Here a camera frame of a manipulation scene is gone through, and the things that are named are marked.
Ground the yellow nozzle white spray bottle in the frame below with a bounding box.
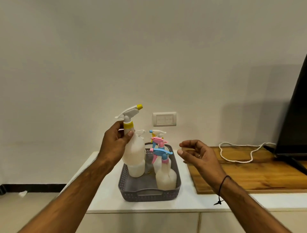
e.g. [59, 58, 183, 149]
[115, 104, 147, 165]

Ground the person's right hand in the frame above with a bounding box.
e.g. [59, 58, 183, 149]
[177, 140, 227, 186]

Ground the white wall switch plate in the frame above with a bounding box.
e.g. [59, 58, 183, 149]
[153, 112, 177, 127]

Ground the wooden board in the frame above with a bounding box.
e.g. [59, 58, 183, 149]
[187, 145, 307, 195]

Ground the black television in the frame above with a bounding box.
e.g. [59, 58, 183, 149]
[263, 54, 307, 176]

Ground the person's left hand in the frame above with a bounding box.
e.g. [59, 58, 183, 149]
[98, 120, 134, 166]

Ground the black wrist cord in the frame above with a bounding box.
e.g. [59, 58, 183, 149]
[213, 175, 232, 206]

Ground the person's left forearm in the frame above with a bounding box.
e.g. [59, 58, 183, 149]
[18, 156, 118, 233]

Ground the grey woven plastic basket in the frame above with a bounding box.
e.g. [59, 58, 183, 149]
[118, 143, 182, 202]

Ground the white cable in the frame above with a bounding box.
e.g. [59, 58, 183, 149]
[219, 142, 276, 164]

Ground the white trigger spray bottle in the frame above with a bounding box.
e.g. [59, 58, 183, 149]
[127, 130, 146, 178]

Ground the person's right forearm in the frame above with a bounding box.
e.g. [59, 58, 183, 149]
[209, 176, 292, 233]

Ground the white cabinet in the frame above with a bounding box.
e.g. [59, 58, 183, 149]
[58, 151, 307, 233]

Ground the blue nozzle yellow collar bottle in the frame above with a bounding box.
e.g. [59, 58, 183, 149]
[149, 130, 167, 140]

